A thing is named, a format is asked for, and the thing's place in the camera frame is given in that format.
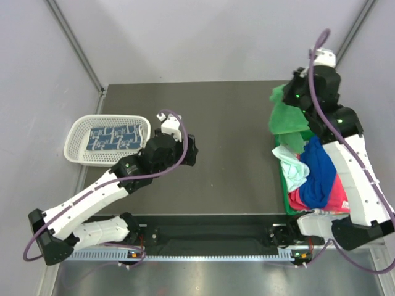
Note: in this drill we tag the slotted grey cable duct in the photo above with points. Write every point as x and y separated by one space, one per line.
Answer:
112 254

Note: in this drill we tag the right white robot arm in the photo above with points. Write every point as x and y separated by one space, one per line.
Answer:
342 137

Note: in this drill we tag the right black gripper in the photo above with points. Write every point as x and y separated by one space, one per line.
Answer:
298 76

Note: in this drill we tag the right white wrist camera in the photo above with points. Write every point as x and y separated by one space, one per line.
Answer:
323 57

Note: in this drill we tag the green plastic bin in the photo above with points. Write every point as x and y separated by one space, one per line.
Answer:
290 209

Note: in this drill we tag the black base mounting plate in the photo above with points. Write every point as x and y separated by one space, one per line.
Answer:
250 234

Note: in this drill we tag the blue white patterned towel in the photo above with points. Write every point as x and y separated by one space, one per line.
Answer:
126 137

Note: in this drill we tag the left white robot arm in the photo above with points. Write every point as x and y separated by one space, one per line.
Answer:
68 227

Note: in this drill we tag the white perforated plastic basket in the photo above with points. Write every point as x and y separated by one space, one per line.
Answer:
77 139

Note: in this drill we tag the pink red towel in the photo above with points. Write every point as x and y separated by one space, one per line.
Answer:
333 197

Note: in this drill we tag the white mint towel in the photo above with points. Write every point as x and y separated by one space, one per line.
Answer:
294 171

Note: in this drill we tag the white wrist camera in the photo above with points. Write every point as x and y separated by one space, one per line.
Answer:
170 126
323 57

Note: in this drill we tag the green microfiber towel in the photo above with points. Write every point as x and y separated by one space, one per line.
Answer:
287 123

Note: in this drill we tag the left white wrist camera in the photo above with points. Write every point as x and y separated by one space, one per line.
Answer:
170 126

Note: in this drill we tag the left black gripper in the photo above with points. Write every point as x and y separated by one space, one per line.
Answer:
190 160

